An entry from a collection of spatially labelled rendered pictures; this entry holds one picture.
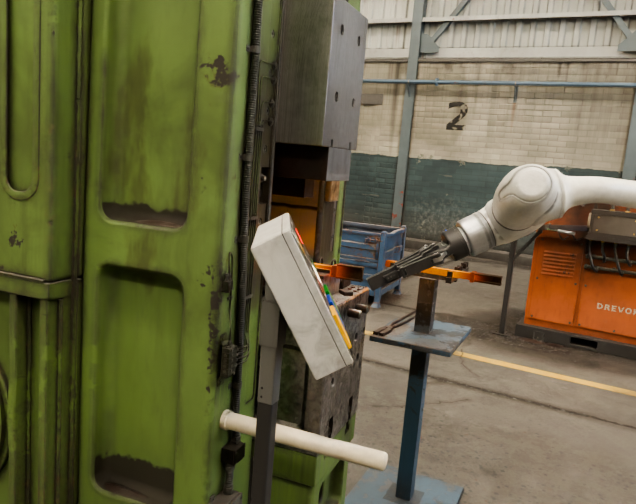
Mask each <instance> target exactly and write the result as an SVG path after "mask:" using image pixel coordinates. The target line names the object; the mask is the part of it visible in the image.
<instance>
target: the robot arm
mask: <svg viewBox="0 0 636 504"><path fill-rule="evenodd" d="M589 203H603V204H610V205H616V206H622V207H628V208H634V209H636V181H632V180H624V179H616V178H608V177H596V176H566V175H563V174H562V173H560V172H559V171H558V170H557V169H550V168H546V167H543V166H541V165H537V164H526V165H522V166H519V167H517V168H515V169H513V170H512V171H510V172H509V173H508V174H507V175H506V176H505V177H504V178H503V180H502V181H501V182H500V184H499V186H498V187H497V189H496V191H495V194H494V197H493V199H492V200H490V201H489V202H488V203H487V204H486V206H485V207H484V208H482V209H481V210H480V211H478V212H476V213H473V214H472V215H470V216H468V217H465V218H463V219H461V220H459V221H457V222H456V226H454V227H451V228H449V229H447V230H445V231H443V232H442V233H441V238H442V242H439V243H437V244H436V243H432V244H430V245H429V246H428V245H424V246H423V247H422V248H420V249H419V250H417V251H415V252H413V253H412V254H410V255H408V256H406V257H404V258H402V259H401V260H399V261H397V262H395V263H394V265H393V266H391V267H389V268H387V269H385V270H383V271H380V272H378V273H376V274H374V275H372V276H370V277H368V278H366V280H367V282H368V284H369V286H370V288H371V290H372V291H374V290H376V289H378V288H380V287H382V286H384V285H386V284H388V283H390V282H393V281H395V280H397V279H399V278H402V277H403V278H407V277H409V276H411V275H414V274H416V273H419V272H421V271H424V270H426V269H429V268H431V267H434V266H437V265H441V264H443V263H444V260H445V258H447V257H449V256H450V257H451V259H452V260H454V261H458V260H461V259H463V258H465V257H467V256H469V255H472V256H476V255H478V254H480V253H482V252H485V251H487V250H489V249H492V248H493V247H495V246H498V245H501V244H508V243H510V242H513V241H516V240H518V239H520V238H522V237H524V236H526V235H528V234H530V233H532V232H534V231H535V230H537V229H539V228H540V227H541V226H542V225H544V224H545V223H546V222H548V221H551V220H554V219H558V218H562V217H563V215H564V213H565V212H566V211H567V210H568V209H569V208H571V207H574V206H577V205H582V204H589Z"/></svg>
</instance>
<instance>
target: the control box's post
mask: <svg viewBox="0 0 636 504"><path fill-rule="evenodd" d="M264 301H269V302H275V303H277V302H276V300H275V298H274V296H273V294H272V292H271V290H270V288H269V286H268V284H267V282H266V284H265V299H264ZM282 352H283V345H282V346H280V347H279V348H277V349H276V348H271V347H266V346H262V345H261V355H260V369H259V383H258V397H257V401H258V406H257V420H256V435H255V449H254V463H253V477H252V491H251V504H270V499H271V486H272V473H273V460H274V447H275V434H276V421H277V408H278V400H279V391H280V378H281V365H282Z"/></svg>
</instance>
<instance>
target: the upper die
mask: <svg viewBox="0 0 636 504"><path fill-rule="evenodd" d="M350 162H351V150H347V149H340V148H332V147H322V146H309V145H296V144H283V143H275V156H274V171H273V176H279V177H289V178H299V179H309V180H319V181H349V173H350Z"/></svg>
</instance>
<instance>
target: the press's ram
mask: <svg viewBox="0 0 636 504"><path fill-rule="evenodd" d="M367 29H368V19H367V18H366V17H365V16H364V15H362V14H361V13H360V12H359V11H358V10H356V9H355V8H354V7H353V6H352V5H350V4H349V3H348V2H347V1H346V0H286V2H285V16H284V30H283V44H282V58H281V72H280V86H279V100H278V114H277V128H276V142H275V143H283V144H296V145H309V146H322V147H332V148H340V149H347V150H353V151H356V149H357V138H358V127H359V116H360V106H361V95H362V84H363V73H364V62H365V51H366V40H367Z"/></svg>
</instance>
